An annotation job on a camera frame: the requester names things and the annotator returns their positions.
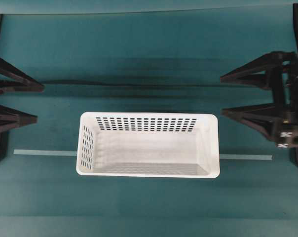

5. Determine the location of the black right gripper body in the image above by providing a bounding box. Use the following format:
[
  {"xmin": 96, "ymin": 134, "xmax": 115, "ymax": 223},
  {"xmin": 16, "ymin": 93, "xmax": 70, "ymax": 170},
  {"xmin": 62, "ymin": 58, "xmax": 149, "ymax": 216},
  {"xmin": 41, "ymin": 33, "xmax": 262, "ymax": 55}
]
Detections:
[{"xmin": 272, "ymin": 52, "xmax": 298, "ymax": 148}]

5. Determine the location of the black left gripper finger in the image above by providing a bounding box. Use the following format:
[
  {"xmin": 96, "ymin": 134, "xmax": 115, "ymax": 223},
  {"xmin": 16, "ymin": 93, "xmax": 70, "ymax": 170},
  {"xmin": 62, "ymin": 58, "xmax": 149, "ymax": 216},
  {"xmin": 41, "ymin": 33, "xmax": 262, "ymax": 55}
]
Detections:
[
  {"xmin": 0, "ymin": 58, "xmax": 44, "ymax": 94},
  {"xmin": 0, "ymin": 105, "xmax": 37, "ymax": 130}
]

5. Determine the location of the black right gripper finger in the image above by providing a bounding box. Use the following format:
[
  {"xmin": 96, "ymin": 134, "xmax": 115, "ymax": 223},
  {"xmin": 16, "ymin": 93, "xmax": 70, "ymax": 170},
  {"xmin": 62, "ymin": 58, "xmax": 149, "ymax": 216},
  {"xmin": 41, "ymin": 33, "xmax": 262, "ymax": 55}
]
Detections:
[
  {"xmin": 222, "ymin": 103, "xmax": 294, "ymax": 142},
  {"xmin": 220, "ymin": 51, "xmax": 296, "ymax": 90}
]

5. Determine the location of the white plastic perforated basket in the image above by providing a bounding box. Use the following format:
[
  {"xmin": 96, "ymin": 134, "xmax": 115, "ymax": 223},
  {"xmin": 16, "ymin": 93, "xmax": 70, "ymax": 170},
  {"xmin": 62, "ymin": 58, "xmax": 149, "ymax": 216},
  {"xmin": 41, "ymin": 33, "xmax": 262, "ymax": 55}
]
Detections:
[{"xmin": 76, "ymin": 112, "xmax": 220, "ymax": 178}]

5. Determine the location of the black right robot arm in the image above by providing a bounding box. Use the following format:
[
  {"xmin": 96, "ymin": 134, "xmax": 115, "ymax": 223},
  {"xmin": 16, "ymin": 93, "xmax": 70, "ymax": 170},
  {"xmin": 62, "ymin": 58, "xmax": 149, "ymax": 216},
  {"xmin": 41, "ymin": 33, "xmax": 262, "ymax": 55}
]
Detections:
[{"xmin": 220, "ymin": 3, "xmax": 298, "ymax": 166}]

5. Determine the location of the pale tape strip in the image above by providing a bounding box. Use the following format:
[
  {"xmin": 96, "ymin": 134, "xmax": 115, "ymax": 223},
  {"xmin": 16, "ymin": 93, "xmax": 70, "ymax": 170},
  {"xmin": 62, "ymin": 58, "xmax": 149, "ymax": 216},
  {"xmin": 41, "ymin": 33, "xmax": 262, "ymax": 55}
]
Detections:
[{"xmin": 13, "ymin": 149, "xmax": 272, "ymax": 160}]

